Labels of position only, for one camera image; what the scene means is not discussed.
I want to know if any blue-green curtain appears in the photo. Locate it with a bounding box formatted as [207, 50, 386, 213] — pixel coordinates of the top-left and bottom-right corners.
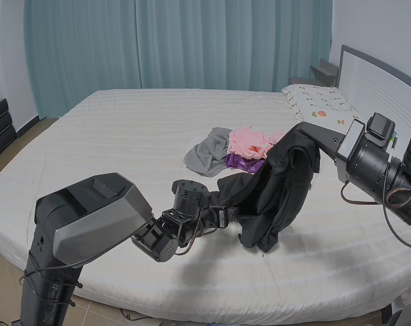
[135, 0, 333, 92]
[25, 0, 141, 119]

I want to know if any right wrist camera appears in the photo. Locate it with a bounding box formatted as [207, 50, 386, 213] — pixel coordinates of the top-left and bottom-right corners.
[366, 112, 399, 149]

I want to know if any black chest of drawers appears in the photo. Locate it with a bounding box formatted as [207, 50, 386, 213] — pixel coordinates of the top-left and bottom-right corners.
[0, 98, 17, 167]

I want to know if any purple garment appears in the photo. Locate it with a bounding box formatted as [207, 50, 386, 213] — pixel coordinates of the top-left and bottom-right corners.
[225, 153, 265, 173]

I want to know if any grey bedside table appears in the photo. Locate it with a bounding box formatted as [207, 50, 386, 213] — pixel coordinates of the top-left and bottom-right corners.
[289, 58, 338, 88]

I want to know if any white printed pillow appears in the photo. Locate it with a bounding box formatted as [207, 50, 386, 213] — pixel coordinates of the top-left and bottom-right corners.
[281, 84, 362, 125]

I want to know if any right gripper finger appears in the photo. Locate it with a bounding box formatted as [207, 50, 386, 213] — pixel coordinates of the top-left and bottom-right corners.
[296, 122, 349, 164]

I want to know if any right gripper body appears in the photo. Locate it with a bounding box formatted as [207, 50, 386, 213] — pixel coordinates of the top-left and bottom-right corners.
[335, 118, 401, 198]

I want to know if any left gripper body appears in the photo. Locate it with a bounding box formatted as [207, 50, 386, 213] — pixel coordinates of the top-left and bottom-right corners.
[205, 205, 241, 232]

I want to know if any grey garment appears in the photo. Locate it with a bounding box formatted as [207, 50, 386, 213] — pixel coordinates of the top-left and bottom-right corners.
[184, 127, 231, 177]

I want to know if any pink garment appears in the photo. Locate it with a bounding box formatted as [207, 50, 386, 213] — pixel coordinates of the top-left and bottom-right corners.
[227, 125, 287, 159]

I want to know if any black T-shirt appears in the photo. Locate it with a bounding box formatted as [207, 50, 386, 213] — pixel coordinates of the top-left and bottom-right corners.
[217, 125, 321, 253]

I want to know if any bed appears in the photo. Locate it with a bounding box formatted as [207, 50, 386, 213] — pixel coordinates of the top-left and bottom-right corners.
[0, 44, 411, 325]

